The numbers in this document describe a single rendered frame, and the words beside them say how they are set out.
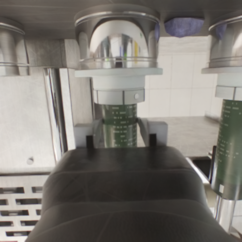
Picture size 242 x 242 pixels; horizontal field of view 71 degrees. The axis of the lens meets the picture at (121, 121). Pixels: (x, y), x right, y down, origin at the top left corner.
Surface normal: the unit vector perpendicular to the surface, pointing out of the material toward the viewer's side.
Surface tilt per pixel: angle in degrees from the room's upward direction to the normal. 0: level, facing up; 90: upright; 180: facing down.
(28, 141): 90
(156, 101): 90
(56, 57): 90
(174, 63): 90
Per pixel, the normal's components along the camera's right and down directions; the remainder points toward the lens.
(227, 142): -0.82, 0.17
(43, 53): 0.02, 0.25
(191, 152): -0.03, -0.97
